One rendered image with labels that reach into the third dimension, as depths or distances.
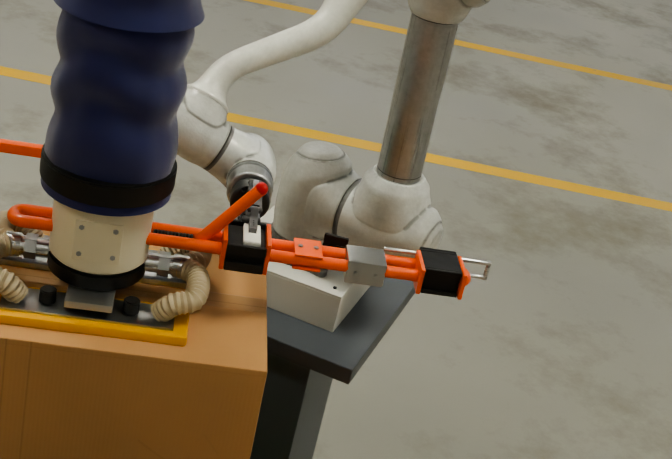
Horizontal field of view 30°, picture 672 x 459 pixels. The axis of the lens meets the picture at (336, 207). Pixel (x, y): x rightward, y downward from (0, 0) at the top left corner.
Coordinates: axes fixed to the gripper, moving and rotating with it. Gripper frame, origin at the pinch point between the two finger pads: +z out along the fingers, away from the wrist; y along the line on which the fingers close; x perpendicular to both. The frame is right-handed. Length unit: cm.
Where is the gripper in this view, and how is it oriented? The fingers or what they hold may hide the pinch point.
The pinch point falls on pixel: (249, 246)
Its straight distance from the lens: 220.6
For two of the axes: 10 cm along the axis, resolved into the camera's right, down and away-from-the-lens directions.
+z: 0.6, 4.6, -8.9
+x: -9.8, -1.6, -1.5
